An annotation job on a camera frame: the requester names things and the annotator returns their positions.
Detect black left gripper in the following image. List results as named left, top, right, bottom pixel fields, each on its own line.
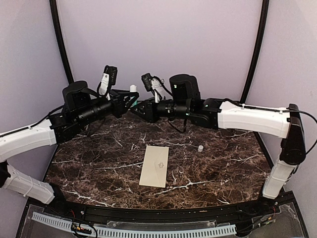
left=77, top=89, right=140, bottom=127

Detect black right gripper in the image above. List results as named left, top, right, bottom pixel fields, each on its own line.
left=131, top=96, right=191, bottom=122

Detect green white glue stick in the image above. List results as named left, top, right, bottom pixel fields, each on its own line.
left=130, top=84, right=139, bottom=107

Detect cream paper envelope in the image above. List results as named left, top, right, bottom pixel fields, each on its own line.
left=139, top=145, right=169, bottom=188

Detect white glue stick cap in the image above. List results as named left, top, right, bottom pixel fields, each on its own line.
left=198, top=145, right=204, bottom=152

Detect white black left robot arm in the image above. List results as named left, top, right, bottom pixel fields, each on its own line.
left=0, top=81, right=139, bottom=216

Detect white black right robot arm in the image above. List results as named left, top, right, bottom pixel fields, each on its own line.
left=131, top=74, right=306, bottom=215

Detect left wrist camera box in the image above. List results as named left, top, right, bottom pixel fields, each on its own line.
left=104, top=65, right=118, bottom=86

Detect black front rail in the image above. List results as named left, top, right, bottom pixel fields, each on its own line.
left=46, top=200, right=274, bottom=224

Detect white slotted cable duct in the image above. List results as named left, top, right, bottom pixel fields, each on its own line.
left=32, top=212, right=236, bottom=238

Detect black right frame post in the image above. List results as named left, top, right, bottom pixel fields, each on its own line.
left=240, top=0, right=269, bottom=103

